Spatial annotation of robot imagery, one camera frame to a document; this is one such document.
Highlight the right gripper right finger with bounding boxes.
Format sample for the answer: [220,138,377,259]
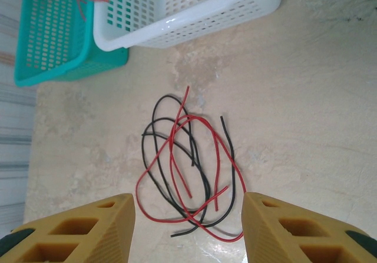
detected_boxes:
[241,191,377,263]

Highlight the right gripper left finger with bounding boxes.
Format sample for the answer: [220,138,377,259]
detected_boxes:
[0,192,136,263]

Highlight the black cable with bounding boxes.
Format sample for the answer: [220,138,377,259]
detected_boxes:
[141,117,211,237]
[151,94,236,228]

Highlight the teal plastic basket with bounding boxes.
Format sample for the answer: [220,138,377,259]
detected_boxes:
[14,0,130,88]

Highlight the white plastic basket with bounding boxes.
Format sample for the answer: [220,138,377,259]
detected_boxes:
[92,0,284,52]

